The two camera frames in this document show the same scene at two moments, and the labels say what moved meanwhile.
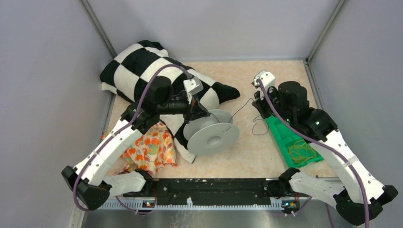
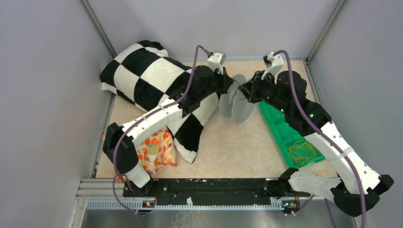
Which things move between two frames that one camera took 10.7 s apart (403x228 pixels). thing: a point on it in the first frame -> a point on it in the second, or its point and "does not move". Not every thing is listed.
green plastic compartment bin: x=297 y=151 does not move
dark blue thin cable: x=253 y=127 -> x=235 y=93
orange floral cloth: x=153 y=151 does not move
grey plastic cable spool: x=211 y=135 -> x=235 y=103
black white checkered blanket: x=128 y=75 does not move
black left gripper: x=194 y=111 -> x=225 y=82
